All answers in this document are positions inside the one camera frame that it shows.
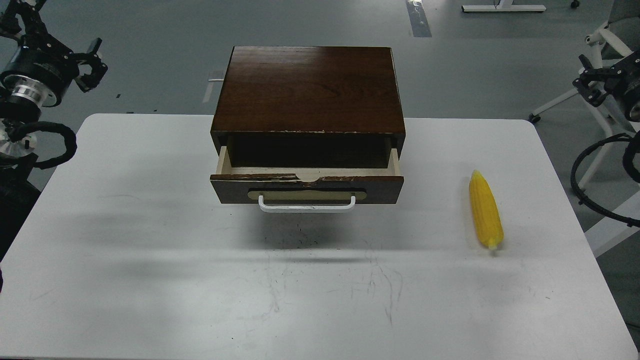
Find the wooden drawer with white handle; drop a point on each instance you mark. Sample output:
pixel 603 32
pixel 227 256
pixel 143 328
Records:
pixel 304 190

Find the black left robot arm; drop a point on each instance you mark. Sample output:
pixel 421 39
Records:
pixel 36 77

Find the yellow corn cob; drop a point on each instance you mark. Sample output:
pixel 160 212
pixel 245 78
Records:
pixel 484 209

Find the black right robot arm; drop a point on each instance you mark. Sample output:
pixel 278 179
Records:
pixel 629 105

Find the white desk foot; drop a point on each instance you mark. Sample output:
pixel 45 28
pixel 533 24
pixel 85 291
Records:
pixel 504 6

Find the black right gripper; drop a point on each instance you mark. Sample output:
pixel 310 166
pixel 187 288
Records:
pixel 621 79

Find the dark wooden drawer cabinet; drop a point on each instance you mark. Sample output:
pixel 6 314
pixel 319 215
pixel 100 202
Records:
pixel 293 106

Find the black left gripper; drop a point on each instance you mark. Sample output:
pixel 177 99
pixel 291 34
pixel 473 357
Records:
pixel 21 21

